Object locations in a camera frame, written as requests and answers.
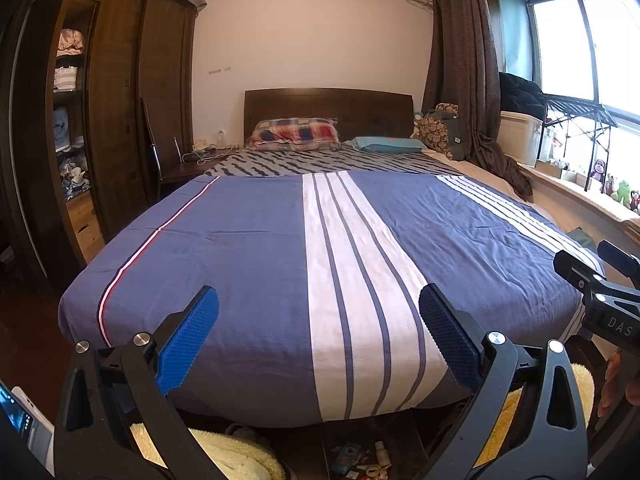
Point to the grey zigzag sheet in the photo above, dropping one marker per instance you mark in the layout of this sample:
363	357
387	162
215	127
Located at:
280	165

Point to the white device with screen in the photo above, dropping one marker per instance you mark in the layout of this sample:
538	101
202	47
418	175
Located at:
30	430

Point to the teal pillow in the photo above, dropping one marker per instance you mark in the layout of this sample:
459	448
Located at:
385	144

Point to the dark wooden headboard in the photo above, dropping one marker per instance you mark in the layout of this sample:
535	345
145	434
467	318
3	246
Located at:
325	105

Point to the mixed pile of clothes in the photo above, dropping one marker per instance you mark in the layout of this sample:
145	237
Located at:
72	176

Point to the plaid pillow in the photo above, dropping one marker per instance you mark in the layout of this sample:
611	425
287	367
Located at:
295	132

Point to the brown curtain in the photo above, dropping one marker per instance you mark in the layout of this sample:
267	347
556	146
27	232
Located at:
460	60

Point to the yellow fluffy rug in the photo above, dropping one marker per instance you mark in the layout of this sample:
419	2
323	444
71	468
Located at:
235	455

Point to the black jacket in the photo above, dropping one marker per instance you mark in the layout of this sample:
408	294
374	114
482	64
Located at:
520	92

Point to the small yellow bottle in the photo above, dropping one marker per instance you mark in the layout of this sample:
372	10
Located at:
381	452

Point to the dark wooden wardrobe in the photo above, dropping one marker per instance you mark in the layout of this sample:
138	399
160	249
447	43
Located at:
120	110

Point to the brown patterned bag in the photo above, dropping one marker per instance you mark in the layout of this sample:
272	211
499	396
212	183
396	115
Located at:
432	127

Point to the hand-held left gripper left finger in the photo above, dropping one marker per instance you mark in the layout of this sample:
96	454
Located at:
190	340

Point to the green frog toy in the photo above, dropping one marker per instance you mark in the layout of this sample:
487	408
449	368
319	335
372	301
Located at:
622	190

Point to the dark green cloth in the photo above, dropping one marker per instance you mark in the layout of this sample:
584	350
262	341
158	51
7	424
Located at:
582	238

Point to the white storage box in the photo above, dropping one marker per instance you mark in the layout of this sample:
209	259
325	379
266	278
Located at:
520	135

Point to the white striped folded clothes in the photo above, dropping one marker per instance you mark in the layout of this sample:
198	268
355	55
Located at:
67	78

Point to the black metal rack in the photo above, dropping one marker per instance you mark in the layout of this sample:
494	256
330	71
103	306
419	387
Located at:
575	110

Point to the dark grey bag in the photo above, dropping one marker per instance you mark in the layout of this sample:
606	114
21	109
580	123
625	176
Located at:
456	141

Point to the monkey plush toy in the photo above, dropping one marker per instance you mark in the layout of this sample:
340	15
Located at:
597	167

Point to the teal roller blind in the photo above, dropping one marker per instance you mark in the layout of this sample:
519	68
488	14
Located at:
515	30

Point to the small white item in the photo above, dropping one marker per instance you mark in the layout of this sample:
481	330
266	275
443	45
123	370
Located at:
372	471

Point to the blue white striped blanket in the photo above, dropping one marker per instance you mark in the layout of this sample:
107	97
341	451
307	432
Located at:
250	260

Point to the pink folded clothes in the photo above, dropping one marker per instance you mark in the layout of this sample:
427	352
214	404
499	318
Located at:
70	42

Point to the blue folded clothes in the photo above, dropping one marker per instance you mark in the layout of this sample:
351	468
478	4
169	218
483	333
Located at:
61	127

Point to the person's right hand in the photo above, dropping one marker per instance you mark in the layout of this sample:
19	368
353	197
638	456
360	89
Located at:
614	382

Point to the window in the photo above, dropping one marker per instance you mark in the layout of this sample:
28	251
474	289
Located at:
560	45

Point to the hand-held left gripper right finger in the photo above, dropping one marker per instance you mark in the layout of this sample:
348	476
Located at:
447	335

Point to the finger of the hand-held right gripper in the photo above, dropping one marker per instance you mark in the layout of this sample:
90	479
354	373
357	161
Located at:
570	266
620	260

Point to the blue snack packet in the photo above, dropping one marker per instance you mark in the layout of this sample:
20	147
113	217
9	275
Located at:
347	455

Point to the dark chair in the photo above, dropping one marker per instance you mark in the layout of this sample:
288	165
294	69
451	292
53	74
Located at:
150	150

